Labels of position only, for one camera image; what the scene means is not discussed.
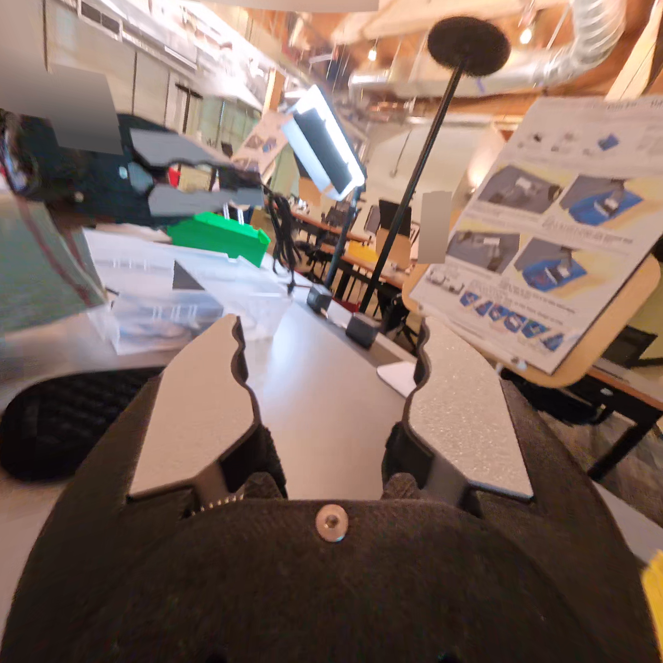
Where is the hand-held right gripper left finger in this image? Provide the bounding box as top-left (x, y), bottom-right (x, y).
top-left (128, 313), bottom-right (289, 502)

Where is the thin black USB cable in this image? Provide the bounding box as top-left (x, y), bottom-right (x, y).
top-left (265, 193), bottom-right (305, 296)

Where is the black mesh wrist rest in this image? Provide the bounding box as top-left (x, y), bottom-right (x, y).
top-left (0, 365), bottom-right (167, 482)

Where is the wooden top desk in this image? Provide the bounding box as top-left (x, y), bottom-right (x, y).
top-left (287, 207), bottom-right (410, 311)
top-left (583, 360), bottom-right (663, 482)

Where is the silver ventilation duct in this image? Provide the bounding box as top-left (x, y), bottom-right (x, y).
top-left (348, 0), bottom-right (628, 100)

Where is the yellow plastic bin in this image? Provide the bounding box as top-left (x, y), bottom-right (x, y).
top-left (641, 550), bottom-right (663, 651)

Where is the black tripod stand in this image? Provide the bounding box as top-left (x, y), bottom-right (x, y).
top-left (322, 186), bottom-right (363, 292)

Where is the clear plastic bin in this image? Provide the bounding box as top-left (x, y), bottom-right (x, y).
top-left (83, 228), bottom-right (293, 357)

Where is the LED light panel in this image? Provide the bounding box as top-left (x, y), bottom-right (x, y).
top-left (280, 84), bottom-right (368, 203)

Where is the black round-top pole stand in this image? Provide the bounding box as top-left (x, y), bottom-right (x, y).
top-left (357, 16), bottom-right (512, 315)

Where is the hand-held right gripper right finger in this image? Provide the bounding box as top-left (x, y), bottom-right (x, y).
top-left (382, 316), bottom-right (534, 519)

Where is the black charger block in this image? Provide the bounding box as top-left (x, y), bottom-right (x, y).
top-left (345, 312), bottom-right (382, 349)

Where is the printed instruction sheet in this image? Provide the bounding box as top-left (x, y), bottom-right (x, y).
top-left (409, 95), bottom-right (663, 375)

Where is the green plastic bin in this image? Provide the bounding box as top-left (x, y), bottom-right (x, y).
top-left (167, 211), bottom-right (271, 268)

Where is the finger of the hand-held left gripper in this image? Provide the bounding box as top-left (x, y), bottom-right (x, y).
top-left (129, 128), bottom-right (221, 167)
top-left (147, 185), bottom-right (266, 217)

